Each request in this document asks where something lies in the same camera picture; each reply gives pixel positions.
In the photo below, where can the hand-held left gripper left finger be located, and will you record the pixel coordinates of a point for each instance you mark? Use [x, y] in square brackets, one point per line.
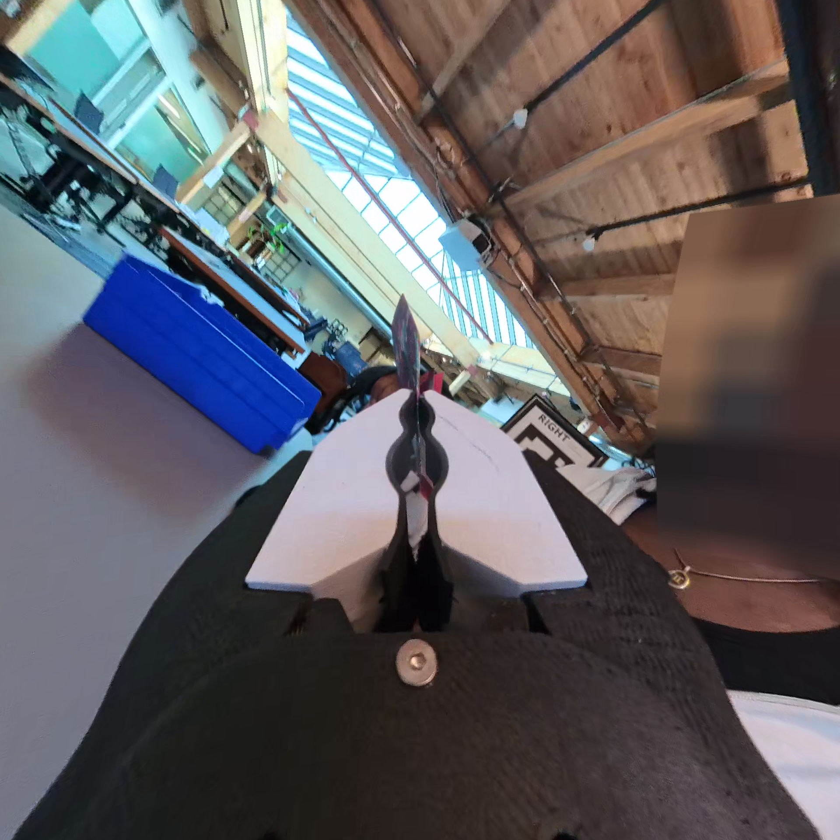
[328, 518]

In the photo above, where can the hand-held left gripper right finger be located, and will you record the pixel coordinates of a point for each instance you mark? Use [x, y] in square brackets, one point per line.
[499, 518]

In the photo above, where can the black office chair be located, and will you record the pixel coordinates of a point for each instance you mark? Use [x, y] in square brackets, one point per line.
[358, 394]

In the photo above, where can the blue plastic bin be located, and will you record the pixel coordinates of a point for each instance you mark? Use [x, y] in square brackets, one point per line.
[197, 354]

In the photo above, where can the white ceiling box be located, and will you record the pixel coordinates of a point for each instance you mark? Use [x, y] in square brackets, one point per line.
[467, 241]

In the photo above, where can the long wooden office desk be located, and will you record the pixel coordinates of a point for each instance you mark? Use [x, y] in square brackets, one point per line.
[216, 275]

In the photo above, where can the green hanging plant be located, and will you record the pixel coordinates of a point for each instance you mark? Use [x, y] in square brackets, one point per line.
[272, 239]

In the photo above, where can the person's black top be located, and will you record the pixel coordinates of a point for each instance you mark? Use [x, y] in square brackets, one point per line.
[781, 656]

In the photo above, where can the person in black shirt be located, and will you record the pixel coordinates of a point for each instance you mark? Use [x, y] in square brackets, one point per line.
[794, 754]

